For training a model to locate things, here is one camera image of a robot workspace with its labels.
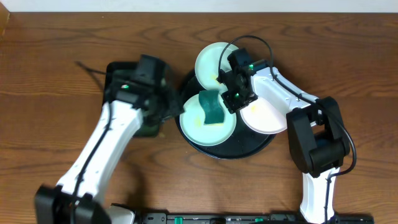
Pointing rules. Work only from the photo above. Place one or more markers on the green yellow sponge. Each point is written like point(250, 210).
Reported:
point(209, 102)

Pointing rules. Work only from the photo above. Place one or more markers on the black round tray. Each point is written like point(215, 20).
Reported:
point(242, 143)

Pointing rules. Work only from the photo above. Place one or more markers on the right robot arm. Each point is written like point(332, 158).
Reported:
point(318, 139)

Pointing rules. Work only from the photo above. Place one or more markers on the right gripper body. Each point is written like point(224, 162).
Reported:
point(235, 100)

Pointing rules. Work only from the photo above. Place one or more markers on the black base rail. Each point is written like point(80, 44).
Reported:
point(163, 218)

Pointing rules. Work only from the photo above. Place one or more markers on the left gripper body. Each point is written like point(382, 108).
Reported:
point(168, 106)

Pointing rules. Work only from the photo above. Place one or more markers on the black rectangular tray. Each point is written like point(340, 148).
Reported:
point(145, 131)

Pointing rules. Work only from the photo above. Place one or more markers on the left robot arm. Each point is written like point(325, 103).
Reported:
point(79, 194)

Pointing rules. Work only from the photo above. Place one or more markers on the mint plate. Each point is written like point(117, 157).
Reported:
point(192, 123)
point(206, 67)

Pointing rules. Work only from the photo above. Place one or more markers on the white pink plate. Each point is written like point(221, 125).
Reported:
point(263, 118)

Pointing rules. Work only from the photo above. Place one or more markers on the mint plate top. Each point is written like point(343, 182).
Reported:
point(206, 67)

